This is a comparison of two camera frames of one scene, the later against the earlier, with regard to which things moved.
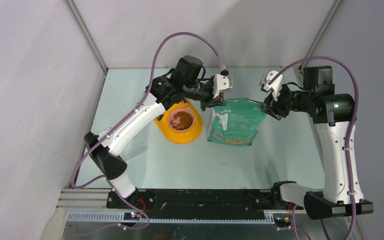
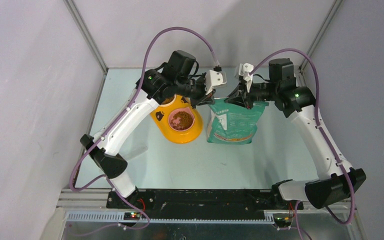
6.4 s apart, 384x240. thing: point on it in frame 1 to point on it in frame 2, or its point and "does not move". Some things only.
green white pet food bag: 236,123 does not move
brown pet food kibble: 186,121 does not move
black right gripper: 273,108 to 240,96
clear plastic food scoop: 134,148 does not move
